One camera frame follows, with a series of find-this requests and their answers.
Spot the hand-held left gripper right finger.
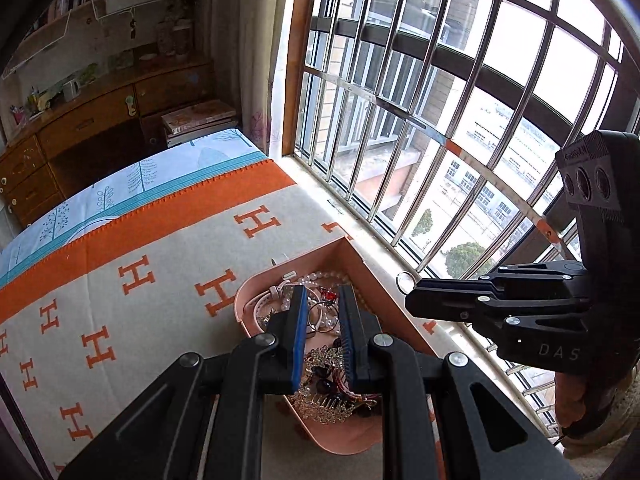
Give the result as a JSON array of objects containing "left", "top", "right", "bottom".
[{"left": 336, "top": 284, "right": 583, "bottom": 480}]

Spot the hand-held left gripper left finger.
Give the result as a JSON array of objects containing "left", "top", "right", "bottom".
[{"left": 57, "top": 285, "right": 310, "bottom": 480}]

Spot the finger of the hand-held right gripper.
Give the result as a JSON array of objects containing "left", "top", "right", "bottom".
[
  {"left": 405, "top": 292, "right": 592, "bottom": 336},
  {"left": 414, "top": 259, "right": 591, "bottom": 302}
]

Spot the red woven bracelet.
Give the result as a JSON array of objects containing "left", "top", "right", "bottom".
[{"left": 320, "top": 287, "right": 381, "bottom": 408}]

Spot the pink plastic tray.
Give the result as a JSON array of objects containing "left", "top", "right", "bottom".
[{"left": 234, "top": 237, "right": 453, "bottom": 456}]

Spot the rhinestone hair comb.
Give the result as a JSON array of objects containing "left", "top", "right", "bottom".
[{"left": 287, "top": 342, "right": 387, "bottom": 427}]

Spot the person's right forearm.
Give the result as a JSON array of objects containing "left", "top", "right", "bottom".
[{"left": 562, "top": 375, "right": 640, "bottom": 461}]

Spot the person's right hand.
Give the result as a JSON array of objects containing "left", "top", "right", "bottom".
[{"left": 554, "top": 372, "right": 592, "bottom": 430}]

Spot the white smart watch band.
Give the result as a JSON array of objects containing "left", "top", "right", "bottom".
[{"left": 251, "top": 284, "right": 301, "bottom": 335}]

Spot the orange patterned blanket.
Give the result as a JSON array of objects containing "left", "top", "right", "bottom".
[{"left": 0, "top": 157, "right": 451, "bottom": 480}]

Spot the metal window grille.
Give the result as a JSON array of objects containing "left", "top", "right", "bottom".
[{"left": 295, "top": 0, "right": 640, "bottom": 441}]

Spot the blue tree print sheet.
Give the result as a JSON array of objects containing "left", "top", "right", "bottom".
[{"left": 0, "top": 127, "right": 271, "bottom": 291}]

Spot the stack of flat books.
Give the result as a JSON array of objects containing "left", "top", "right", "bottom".
[{"left": 161, "top": 100, "right": 240, "bottom": 149}]

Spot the wooden desk with drawers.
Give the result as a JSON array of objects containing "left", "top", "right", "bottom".
[{"left": 0, "top": 57, "right": 218, "bottom": 228}]

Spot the wooden bookshelf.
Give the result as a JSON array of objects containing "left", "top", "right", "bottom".
[{"left": 0, "top": 0, "right": 207, "bottom": 81}]

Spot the black bead bracelet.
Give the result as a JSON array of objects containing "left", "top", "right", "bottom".
[{"left": 310, "top": 365, "right": 346, "bottom": 396}]

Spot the white pearl necklace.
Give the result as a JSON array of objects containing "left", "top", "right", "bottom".
[{"left": 277, "top": 270, "right": 353, "bottom": 331}]

